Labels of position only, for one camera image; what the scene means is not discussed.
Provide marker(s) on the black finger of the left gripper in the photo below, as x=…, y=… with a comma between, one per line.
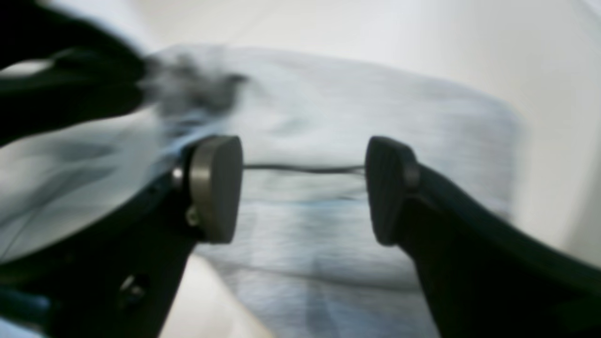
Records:
x=93, y=74

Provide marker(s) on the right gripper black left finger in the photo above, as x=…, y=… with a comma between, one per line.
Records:
x=118, y=276

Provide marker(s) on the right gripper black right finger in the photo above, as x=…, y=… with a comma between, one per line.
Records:
x=482, y=278

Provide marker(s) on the grey t-shirt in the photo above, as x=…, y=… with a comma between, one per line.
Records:
x=304, y=262

